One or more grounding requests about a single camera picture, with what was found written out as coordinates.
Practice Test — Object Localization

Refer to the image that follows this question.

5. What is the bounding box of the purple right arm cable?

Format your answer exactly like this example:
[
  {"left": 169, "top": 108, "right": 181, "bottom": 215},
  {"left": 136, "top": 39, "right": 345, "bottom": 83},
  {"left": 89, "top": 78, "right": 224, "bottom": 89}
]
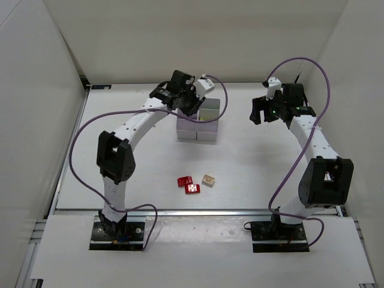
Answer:
[{"left": 263, "top": 56, "right": 331, "bottom": 248}]

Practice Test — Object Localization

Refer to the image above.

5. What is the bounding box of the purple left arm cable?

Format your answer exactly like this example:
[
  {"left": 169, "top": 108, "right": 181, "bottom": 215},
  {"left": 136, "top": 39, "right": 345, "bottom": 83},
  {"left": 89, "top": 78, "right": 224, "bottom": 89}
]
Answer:
[{"left": 68, "top": 73, "right": 230, "bottom": 251}]

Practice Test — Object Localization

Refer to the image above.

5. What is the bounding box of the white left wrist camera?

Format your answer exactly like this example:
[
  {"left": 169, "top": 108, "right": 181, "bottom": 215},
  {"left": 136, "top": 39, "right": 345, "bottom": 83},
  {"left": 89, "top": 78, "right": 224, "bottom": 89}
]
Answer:
[{"left": 194, "top": 78, "right": 215, "bottom": 99}]

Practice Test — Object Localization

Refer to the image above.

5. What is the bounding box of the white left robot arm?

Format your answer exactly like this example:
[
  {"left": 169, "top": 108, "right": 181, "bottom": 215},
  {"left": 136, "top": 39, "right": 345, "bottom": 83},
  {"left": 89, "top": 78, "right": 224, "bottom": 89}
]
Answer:
[{"left": 97, "top": 70, "right": 215, "bottom": 223}]

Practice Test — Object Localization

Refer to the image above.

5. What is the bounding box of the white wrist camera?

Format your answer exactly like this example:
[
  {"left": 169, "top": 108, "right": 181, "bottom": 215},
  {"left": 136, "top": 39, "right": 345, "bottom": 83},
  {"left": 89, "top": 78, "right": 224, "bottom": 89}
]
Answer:
[
  {"left": 262, "top": 77, "right": 282, "bottom": 101},
  {"left": 194, "top": 78, "right": 215, "bottom": 99}
]

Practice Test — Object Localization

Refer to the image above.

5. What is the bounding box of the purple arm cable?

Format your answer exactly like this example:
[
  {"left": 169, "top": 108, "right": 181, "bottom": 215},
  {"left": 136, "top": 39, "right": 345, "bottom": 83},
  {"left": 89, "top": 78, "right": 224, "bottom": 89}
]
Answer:
[
  {"left": 68, "top": 73, "right": 230, "bottom": 251},
  {"left": 263, "top": 56, "right": 331, "bottom": 248}
]

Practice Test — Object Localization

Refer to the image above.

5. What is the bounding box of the tan lego brick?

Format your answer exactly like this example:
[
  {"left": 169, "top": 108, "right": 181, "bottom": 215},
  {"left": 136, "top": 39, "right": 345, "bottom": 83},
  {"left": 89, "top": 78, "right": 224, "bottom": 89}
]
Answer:
[{"left": 202, "top": 175, "right": 215, "bottom": 187}]

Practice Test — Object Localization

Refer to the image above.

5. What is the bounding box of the red lego brick with dots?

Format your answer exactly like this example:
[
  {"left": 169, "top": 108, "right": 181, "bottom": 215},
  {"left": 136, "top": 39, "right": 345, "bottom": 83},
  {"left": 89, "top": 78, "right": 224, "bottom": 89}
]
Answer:
[{"left": 184, "top": 184, "right": 200, "bottom": 195}]

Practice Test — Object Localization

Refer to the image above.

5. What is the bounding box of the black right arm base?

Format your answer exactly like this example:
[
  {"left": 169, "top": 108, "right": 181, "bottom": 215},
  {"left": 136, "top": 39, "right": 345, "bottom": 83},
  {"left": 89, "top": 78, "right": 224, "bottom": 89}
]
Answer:
[{"left": 244, "top": 217, "right": 310, "bottom": 253}]

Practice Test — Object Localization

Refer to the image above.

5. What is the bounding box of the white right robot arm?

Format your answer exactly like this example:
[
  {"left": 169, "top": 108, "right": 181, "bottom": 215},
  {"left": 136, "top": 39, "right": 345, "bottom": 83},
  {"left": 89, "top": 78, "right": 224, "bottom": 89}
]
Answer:
[{"left": 250, "top": 77, "right": 354, "bottom": 225}]

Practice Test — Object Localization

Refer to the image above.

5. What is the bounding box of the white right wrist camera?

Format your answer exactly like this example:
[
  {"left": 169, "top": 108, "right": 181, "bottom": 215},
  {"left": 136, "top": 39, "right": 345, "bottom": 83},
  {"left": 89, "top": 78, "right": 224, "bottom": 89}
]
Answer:
[{"left": 262, "top": 77, "right": 282, "bottom": 101}]

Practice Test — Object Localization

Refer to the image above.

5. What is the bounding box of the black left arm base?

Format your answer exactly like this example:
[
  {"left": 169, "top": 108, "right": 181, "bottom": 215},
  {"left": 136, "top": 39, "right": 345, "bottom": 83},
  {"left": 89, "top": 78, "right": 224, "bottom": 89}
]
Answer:
[{"left": 89, "top": 217, "right": 146, "bottom": 251}]

